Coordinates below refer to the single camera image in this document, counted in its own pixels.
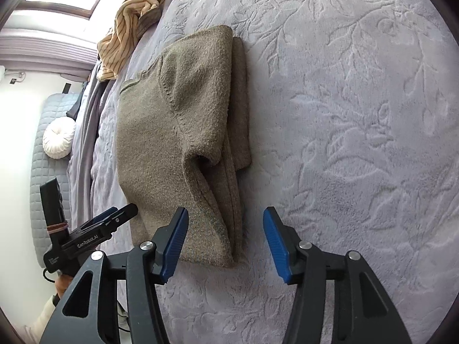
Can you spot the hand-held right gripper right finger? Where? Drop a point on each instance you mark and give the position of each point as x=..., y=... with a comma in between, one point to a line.
x=276, y=243

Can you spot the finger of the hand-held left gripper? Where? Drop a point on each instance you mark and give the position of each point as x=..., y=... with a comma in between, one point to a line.
x=123, y=212
x=105, y=214

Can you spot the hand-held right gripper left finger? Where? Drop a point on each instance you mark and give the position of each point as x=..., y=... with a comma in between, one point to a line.
x=175, y=243

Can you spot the brown knit sweater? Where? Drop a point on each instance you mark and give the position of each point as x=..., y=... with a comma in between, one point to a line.
x=179, y=114

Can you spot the person's left forearm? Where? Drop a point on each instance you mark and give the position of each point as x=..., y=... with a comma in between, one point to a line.
x=39, y=324

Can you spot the person's left hand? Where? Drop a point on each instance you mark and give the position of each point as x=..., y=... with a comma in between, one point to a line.
x=64, y=285

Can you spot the round white cushion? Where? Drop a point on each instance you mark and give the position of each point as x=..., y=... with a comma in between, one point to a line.
x=59, y=138

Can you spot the black clothing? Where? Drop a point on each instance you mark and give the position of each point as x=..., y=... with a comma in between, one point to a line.
x=77, y=104

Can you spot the lilac embossed blanket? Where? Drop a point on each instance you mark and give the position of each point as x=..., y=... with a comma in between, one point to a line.
x=340, y=114

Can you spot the beige striped garment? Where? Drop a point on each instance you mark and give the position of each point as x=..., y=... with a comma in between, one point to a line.
x=123, y=25

